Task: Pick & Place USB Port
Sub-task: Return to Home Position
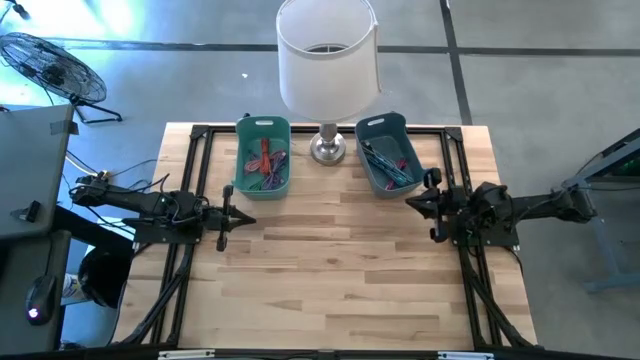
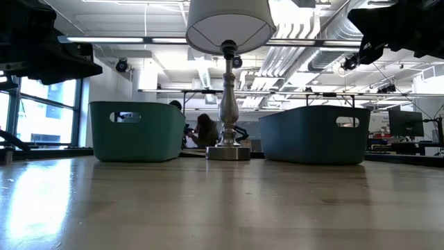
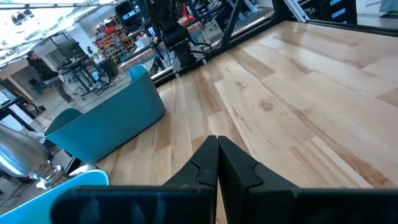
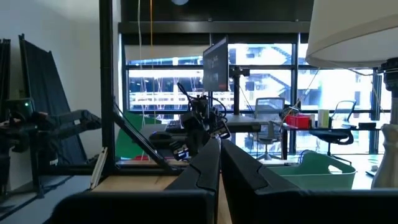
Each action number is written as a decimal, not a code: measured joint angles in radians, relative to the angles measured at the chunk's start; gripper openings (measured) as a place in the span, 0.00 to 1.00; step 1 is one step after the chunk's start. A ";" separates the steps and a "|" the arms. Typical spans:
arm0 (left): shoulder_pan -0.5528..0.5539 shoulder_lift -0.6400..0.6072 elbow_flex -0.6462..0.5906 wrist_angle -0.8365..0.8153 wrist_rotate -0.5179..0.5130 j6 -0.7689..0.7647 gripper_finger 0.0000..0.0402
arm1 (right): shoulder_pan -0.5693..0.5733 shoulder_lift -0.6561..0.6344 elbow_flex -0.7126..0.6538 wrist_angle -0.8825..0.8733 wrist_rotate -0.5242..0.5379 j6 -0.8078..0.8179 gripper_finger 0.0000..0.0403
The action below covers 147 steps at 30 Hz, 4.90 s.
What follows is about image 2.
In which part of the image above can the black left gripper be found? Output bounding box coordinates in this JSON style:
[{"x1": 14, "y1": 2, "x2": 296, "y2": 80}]
[{"x1": 0, "y1": 0, "x2": 103, "y2": 86}]

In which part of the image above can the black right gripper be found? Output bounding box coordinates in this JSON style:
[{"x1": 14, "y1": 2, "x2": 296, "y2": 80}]
[{"x1": 348, "y1": 0, "x2": 444, "y2": 65}]

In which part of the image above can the dark blue-teal plastic bin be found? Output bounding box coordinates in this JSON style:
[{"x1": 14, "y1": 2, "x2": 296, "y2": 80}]
[{"x1": 258, "y1": 105, "x2": 372, "y2": 165}]

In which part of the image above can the long ceiling light strip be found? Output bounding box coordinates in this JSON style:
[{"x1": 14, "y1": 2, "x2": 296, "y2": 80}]
[
  {"x1": 57, "y1": 34, "x2": 188, "y2": 45},
  {"x1": 266, "y1": 39, "x2": 364, "y2": 48}
]

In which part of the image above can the black computer monitor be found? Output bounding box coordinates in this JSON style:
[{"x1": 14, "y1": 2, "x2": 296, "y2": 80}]
[{"x1": 388, "y1": 110, "x2": 425, "y2": 138}]

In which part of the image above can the green-teal plastic bin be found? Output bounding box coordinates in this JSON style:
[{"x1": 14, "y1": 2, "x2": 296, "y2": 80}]
[{"x1": 88, "y1": 101, "x2": 187, "y2": 163}]

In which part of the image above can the person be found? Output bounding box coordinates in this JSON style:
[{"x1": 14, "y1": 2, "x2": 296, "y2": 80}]
[{"x1": 189, "y1": 113, "x2": 220, "y2": 149}]

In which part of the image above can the silver lamp with white shade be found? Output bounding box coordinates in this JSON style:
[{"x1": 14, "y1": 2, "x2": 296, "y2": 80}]
[{"x1": 185, "y1": 0, "x2": 278, "y2": 161}]

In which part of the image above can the black ceiling camera cluster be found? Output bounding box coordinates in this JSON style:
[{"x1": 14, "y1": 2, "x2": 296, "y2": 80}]
[{"x1": 341, "y1": 53, "x2": 360, "y2": 72}]

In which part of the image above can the dark window frame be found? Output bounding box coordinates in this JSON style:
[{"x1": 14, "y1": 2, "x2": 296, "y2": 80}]
[{"x1": 0, "y1": 78, "x2": 86, "y2": 149}]

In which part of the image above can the black curved cable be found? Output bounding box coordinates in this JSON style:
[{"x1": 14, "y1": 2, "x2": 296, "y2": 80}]
[{"x1": 0, "y1": 128, "x2": 31, "y2": 152}]

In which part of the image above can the black metal frame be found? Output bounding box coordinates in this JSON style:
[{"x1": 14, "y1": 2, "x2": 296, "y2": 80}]
[{"x1": 137, "y1": 89, "x2": 357, "y2": 115}]

